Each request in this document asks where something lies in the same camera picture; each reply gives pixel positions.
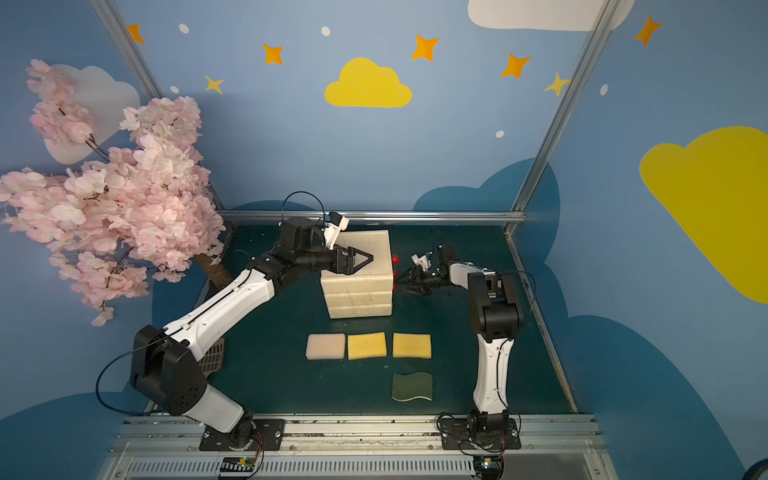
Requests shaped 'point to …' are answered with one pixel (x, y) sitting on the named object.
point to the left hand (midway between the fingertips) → (364, 251)
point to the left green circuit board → (237, 467)
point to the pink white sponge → (325, 346)
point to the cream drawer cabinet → (369, 292)
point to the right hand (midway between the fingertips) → (403, 283)
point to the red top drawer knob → (395, 259)
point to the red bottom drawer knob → (395, 287)
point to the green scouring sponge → (410, 385)
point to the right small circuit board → (488, 466)
